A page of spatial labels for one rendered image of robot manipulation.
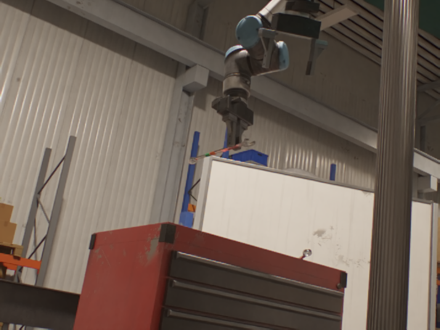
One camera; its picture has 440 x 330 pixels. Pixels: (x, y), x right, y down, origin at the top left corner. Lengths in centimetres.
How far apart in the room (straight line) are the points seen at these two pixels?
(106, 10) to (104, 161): 263
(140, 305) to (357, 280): 302
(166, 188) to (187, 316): 935
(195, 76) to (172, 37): 84
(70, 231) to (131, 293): 850
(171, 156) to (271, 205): 685
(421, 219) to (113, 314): 343
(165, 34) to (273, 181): 708
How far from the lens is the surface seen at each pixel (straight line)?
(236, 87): 191
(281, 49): 190
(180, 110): 1140
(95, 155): 1052
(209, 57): 1159
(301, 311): 187
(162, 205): 1084
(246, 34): 180
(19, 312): 464
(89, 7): 1054
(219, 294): 167
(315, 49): 169
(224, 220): 423
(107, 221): 1047
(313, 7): 161
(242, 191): 430
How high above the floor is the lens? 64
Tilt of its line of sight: 19 degrees up
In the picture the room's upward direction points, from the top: 8 degrees clockwise
